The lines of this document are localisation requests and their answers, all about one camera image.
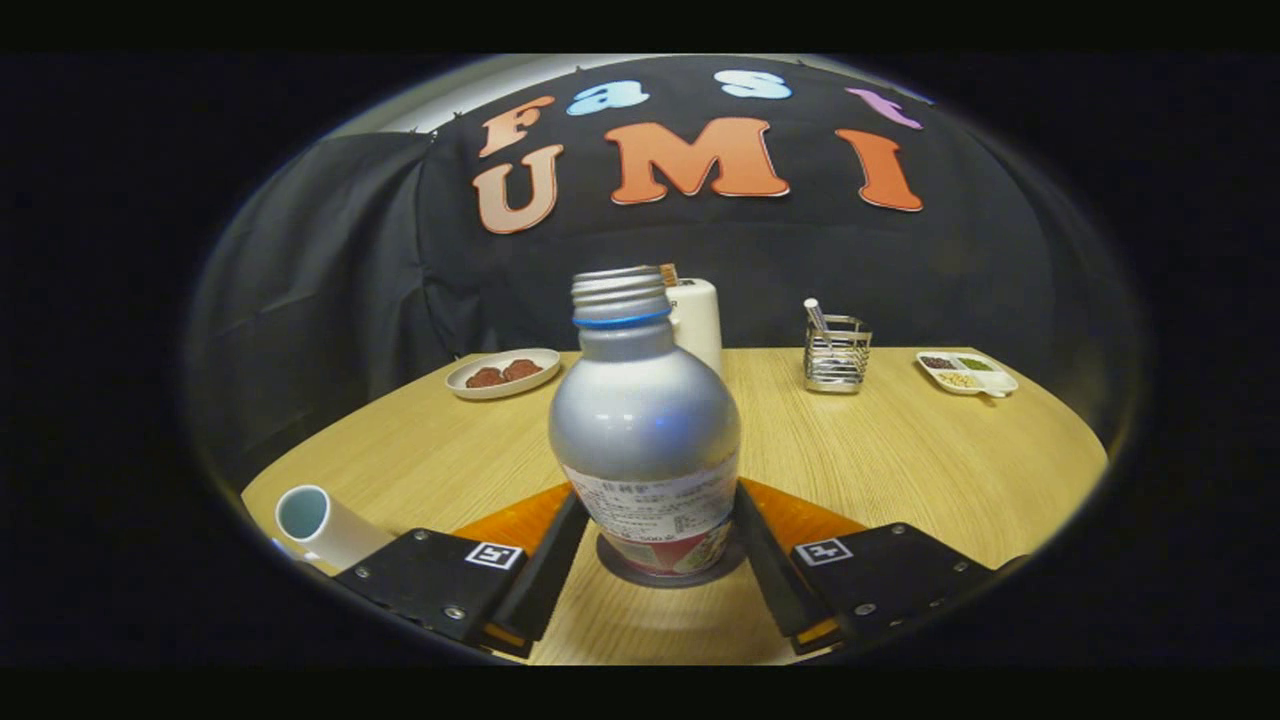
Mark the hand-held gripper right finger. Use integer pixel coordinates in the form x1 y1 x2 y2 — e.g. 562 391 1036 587
735 478 1031 656

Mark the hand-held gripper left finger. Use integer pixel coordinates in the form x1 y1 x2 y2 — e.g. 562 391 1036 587
335 484 591 659

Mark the dark brown round coaster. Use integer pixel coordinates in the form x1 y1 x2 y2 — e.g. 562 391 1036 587
596 530 749 589

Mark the silver juice bottle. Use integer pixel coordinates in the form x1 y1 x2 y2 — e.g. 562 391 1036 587
548 266 743 578

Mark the white cup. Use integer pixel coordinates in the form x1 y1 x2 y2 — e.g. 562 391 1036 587
275 485 396 573

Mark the wooden table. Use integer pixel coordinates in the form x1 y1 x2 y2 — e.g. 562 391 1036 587
240 347 1111 666

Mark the white oval plate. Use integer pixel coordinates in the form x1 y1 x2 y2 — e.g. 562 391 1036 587
445 348 562 401

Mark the white toaster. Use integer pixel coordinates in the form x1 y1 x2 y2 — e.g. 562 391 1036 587
665 278 724 381

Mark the white divided dish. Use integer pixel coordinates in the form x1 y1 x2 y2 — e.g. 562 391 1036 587
916 351 1020 399

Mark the black backdrop cloth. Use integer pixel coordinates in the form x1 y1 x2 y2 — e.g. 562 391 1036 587
185 55 1141 491

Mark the metal wire holder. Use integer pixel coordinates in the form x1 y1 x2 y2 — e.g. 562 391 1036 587
803 298 873 394

